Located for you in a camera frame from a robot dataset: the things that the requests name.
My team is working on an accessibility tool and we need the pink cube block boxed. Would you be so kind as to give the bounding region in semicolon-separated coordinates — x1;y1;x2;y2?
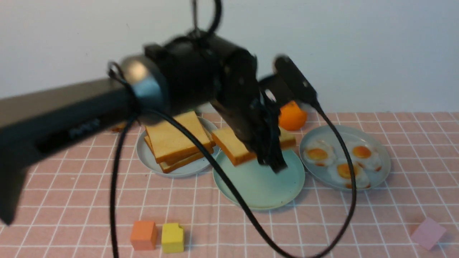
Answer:
410;217;446;250

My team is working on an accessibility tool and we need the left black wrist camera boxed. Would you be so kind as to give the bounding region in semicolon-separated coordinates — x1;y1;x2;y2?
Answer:
259;54;319;108

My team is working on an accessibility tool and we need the teal centre plate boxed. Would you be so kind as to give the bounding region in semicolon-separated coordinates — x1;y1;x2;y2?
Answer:
216;150;305;210

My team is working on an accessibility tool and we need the orange fruit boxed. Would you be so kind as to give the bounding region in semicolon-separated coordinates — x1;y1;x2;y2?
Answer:
279;101;308;131

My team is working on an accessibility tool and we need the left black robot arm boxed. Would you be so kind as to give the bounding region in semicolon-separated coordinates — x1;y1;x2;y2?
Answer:
0;30;287;225

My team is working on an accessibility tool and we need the grey-blue bread plate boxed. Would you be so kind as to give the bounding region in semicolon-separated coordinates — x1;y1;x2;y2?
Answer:
136;116;220;177

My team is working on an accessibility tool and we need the left black camera cable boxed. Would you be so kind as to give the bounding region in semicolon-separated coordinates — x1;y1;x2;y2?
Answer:
108;62;358;258

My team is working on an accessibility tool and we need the orange cube block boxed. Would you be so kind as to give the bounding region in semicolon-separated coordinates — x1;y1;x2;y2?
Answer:
130;220;157;251

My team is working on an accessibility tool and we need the fried egg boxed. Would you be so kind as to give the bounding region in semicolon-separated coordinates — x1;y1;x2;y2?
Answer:
327;159;371;189
345;141;382;172
303;139;337;167

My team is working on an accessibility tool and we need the grey-blue egg plate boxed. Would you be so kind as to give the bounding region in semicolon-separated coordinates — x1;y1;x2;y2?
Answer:
299;125;391;192

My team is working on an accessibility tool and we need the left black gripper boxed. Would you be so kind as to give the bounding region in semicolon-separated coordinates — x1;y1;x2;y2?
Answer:
144;33;287;173

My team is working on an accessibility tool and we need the yellow notched block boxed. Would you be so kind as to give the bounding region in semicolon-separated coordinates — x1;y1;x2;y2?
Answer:
161;223;185;254

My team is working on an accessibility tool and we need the red yellow pomegranate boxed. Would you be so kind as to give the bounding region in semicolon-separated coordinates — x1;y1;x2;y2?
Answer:
109;122;127;133

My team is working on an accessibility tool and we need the pink checked tablecloth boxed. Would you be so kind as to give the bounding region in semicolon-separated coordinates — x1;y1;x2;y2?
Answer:
0;112;459;258

